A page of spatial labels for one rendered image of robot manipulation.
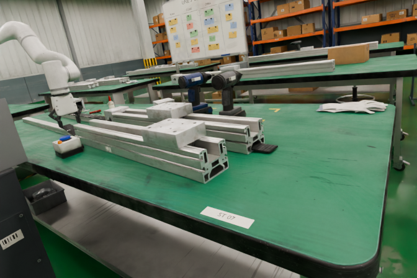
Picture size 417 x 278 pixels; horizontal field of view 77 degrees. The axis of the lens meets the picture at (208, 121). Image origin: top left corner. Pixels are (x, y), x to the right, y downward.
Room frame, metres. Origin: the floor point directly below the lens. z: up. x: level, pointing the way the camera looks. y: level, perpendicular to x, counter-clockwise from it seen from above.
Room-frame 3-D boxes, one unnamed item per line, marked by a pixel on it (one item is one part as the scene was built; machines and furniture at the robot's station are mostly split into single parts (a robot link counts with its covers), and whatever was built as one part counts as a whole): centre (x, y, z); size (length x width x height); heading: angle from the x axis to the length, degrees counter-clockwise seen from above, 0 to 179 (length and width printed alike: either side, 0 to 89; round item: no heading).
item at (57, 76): (1.32, 0.70, 1.09); 0.09 x 0.08 x 0.13; 138
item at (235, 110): (1.08, -0.12, 0.89); 0.20 x 0.08 x 0.22; 141
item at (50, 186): (1.71, 1.26, 0.27); 0.31 x 0.21 x 0.10; 45
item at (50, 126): (1.66, 1.05, 0.79); 0.96 x 0.04 x 0.03; 45
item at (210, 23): (4.34, -0.15, 0.97); 1.50 x 0.50 x 1.95; 52
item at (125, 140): (0.90, 0.28, 0.82); 0.80 x 0.10 x 0.09; 45
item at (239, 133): (1.03, 0.15, 0.82); 0.80 x 0.10 x 0.09; 45
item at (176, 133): (0.72, 0.11, 0.87); 0.16 x 0.11 x 0.07; 45
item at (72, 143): (1.01, 0.57, 0.81); 0.10 x 0.08 x 0.06; 135
